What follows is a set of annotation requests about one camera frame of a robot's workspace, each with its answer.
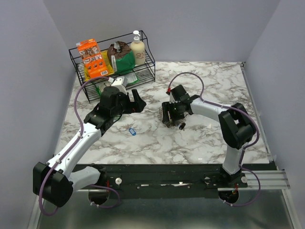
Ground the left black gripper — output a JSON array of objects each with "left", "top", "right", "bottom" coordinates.
[{"left": 112, "top": 89, "right": 147, "bottom": 117}]

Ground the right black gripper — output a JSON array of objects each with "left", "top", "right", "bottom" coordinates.
[{"left": 161, "top": 100, "right": 184, "bottom": 123}]

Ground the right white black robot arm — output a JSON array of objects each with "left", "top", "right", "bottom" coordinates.
[{"left": 162, "top": 85, "right": 256, "bottom": 187}]

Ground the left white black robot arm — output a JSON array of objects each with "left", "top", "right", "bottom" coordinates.
[{"left": 33, "top": 86, "right": 146, "bottom": 208}]

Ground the green white snack pouch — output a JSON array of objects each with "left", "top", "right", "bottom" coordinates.
[{"left": 94, "top": 73, "right": 138, "bottom": 96}]

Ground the blue key tag on table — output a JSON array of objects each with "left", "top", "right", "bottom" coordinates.
[{"left": 129, "top": 128, "right": 136, "bottom": 136}]

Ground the brown and green bag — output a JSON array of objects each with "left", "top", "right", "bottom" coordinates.
[{"left": 107, "top": 41, "right": 135, "bottom": 75}]

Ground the cream pump lotion bottle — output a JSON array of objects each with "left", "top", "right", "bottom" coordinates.
[{"left": 130, "top": 31, "right": 145, "bottom": 65}]

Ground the yellow packet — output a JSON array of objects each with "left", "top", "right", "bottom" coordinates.
[{"left": 83, "top": 51, "right": 114, "bottom": 81}]

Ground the orange product box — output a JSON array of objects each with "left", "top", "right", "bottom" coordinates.
[{"left": 76, "top": 39, "right": 110, "bottom": 79}]

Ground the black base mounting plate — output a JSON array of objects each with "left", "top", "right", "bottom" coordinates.
[{"left": 88, "top": 162, "right": 277, "bottom": 203}]

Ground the black wire shelf rack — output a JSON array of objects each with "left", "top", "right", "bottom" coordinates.
[{"left": 69, "top": 30, "right": 156, "bottom": 103}]

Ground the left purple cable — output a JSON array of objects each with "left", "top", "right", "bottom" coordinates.
[{"left": 39, "top": 76, "right": 120, "bottom": 217}]

